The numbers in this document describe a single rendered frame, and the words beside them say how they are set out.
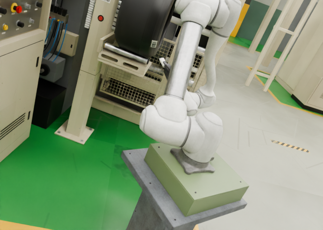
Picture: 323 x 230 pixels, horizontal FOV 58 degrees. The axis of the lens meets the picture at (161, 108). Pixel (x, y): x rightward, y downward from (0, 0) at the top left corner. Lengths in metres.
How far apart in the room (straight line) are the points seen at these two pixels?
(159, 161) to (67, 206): 0.87
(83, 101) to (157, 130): 1.29
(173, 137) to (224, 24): 0.62
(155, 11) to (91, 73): 0.77
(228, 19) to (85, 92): 1.38
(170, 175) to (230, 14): 0.82
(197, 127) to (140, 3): 0.96
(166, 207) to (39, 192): 1.06
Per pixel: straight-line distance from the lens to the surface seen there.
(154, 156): 1.48
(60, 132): 2.69
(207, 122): 1.34
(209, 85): 1.81
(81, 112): 2.56
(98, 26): 2.27
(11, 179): 2.24
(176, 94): 1.35
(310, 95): 6.30
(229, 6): 1.52
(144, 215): 1.71
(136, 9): 1.96
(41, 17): 2.18
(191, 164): 1.43
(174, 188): 1.39
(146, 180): 1.44
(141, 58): 2.15
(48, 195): 2.16
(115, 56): 2.17
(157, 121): 1.29
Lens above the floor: 1.57
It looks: 26 degrees down
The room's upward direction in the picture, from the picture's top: 21 degrees clockwise
